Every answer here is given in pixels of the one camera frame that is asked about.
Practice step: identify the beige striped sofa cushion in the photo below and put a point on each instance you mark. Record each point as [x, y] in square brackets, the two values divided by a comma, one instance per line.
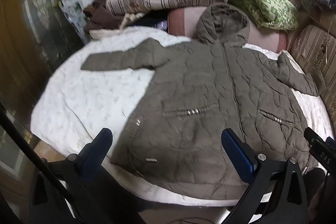
[315, 50]

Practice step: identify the olive quilted hooded jacket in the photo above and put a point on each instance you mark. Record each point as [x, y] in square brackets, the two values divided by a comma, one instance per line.
[199, 98]

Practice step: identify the cream leaf print cloth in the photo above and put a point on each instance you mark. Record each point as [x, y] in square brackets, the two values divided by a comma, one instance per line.
[130, 19]

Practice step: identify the dark cloth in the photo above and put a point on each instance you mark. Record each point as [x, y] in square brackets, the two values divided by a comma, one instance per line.
[148, 22]

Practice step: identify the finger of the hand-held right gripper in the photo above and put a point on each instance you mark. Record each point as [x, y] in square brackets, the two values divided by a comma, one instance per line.
[312, 136]

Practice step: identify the brown garment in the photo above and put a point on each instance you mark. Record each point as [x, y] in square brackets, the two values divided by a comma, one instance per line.
[101, 16]

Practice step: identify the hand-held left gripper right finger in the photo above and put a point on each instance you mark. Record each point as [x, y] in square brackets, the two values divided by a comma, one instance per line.
[237, 153]

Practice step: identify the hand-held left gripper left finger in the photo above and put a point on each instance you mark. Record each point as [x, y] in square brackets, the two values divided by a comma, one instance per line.
[105, 138]

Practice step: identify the pink quilted cushion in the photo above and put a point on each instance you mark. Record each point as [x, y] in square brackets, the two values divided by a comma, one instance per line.
[183, 22]

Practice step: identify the wooden wardrobe door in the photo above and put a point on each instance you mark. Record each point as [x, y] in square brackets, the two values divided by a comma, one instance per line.
[31, 29]

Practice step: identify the white leaf print bedsheet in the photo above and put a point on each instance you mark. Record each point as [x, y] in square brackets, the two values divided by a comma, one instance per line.
[86, 100]

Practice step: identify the white green print plastic bag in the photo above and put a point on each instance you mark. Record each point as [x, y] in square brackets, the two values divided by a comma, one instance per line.
[72, 11]

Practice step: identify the clear purple plastic bag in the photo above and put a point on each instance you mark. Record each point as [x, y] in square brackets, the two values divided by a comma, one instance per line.
[163, 25]

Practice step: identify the green patterned blanket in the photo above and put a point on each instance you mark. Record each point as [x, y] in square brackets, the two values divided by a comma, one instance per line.
[262, 1]

